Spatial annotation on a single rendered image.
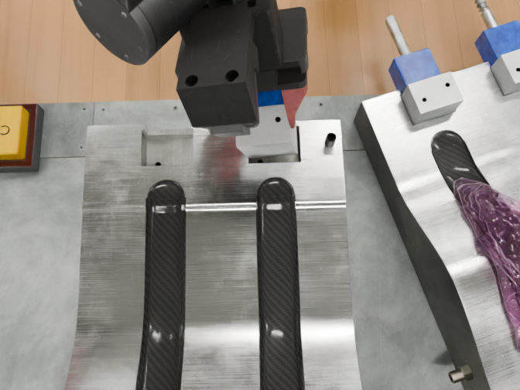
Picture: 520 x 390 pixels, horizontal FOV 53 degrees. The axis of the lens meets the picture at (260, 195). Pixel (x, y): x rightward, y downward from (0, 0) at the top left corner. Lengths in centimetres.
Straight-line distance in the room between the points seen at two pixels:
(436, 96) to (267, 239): 23
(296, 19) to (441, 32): 33
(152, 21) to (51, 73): 42
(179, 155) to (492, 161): 33
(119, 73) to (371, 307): 41
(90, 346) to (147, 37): 31
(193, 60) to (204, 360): 27
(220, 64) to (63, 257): 37
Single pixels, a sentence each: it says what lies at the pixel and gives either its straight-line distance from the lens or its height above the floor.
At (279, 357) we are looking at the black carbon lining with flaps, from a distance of 50.
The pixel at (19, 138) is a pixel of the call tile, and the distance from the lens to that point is 65.
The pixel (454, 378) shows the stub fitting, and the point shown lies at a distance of 57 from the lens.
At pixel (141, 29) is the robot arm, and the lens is 31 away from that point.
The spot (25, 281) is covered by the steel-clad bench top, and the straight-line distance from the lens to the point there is 64.
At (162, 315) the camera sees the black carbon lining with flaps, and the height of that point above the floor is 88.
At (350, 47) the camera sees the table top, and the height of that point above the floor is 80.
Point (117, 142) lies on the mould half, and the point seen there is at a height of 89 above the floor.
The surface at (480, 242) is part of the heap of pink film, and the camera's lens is 54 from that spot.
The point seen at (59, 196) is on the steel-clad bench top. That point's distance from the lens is 65.
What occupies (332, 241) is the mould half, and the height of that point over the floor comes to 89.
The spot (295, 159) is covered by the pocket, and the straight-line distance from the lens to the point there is 55.
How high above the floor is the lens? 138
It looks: 75 degrees down
